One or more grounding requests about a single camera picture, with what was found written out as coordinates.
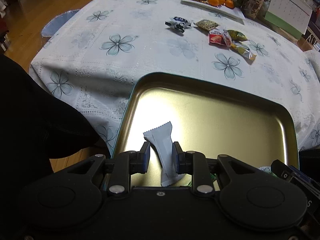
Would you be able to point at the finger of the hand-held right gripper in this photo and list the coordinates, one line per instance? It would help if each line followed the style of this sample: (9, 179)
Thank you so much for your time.
(281, 168)
(301, 178)

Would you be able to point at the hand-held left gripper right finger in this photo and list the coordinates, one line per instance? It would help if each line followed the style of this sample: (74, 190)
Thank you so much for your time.
(177, 158)

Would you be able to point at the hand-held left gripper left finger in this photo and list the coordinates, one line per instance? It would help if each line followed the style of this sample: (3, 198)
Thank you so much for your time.
(145, 158)

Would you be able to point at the white green snack packet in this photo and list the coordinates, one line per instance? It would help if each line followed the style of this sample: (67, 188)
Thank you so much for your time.
(265, 169)

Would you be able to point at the silver grey snack packet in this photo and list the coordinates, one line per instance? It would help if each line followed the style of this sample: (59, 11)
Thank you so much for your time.
(161, 140)

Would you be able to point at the gold metal tin tray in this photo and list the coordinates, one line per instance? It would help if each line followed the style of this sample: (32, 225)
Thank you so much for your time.
(212, 117)

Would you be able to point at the yellow silver snack packet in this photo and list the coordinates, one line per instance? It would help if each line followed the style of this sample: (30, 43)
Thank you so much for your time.
(243, 51)

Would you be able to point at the red snack packet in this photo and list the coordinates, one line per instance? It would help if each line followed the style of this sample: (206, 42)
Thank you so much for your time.
(217, 38)

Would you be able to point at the blue white snack packet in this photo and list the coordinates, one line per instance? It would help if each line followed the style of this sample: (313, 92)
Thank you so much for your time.
(178, 23)

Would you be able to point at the brown green patterned snack packet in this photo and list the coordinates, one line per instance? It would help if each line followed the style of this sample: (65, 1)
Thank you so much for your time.
(206, 25)

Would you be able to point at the green yellow snack packet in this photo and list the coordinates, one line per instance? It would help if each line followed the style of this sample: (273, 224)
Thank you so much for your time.
(237, 35)

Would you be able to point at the person's black clothing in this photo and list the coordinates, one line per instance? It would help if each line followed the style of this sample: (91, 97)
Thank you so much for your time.
(37, 117)

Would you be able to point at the white rectangular plate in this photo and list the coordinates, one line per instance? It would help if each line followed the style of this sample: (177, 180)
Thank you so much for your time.
(225, 11)

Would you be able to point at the desk calendar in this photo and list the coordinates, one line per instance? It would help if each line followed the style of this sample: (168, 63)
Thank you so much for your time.
(290, 12)

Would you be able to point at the blue round cushion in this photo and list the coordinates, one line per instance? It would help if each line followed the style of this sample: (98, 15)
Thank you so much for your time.
(60, 22)

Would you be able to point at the orange tangerine fruit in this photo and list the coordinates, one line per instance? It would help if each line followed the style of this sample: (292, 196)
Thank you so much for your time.
(229, 3)
(221, 0)
(213, 1)

